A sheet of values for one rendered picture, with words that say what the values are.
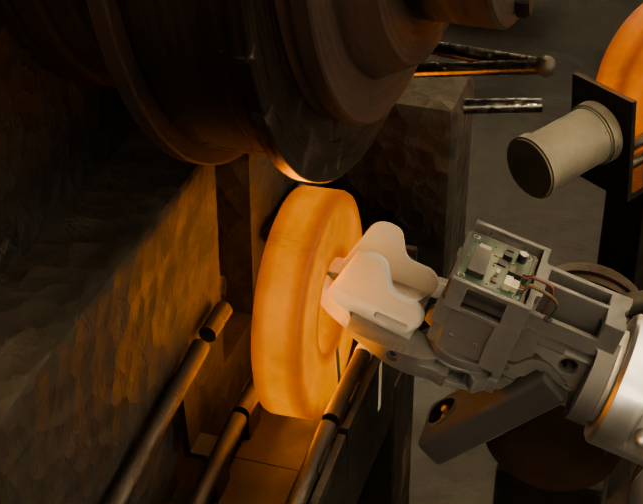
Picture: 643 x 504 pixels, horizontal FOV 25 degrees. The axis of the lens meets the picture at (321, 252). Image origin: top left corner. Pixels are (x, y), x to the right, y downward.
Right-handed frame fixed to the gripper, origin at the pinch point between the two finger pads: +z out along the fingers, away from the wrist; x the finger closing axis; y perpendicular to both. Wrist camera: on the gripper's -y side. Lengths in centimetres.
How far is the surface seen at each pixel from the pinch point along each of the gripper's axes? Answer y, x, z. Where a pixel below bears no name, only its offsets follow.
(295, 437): -10.1, 4.0, -2.9
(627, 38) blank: 3.1, -45.6, -14.6
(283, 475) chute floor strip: -10.1, 7.8, -3.4
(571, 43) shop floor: -77, -205, -12
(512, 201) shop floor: -77, -138, -12
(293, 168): 18.5, 15.7, 0.8
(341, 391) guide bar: -3.9, 4.8, -4.8
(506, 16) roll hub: 25.7, 5.4, -6.0
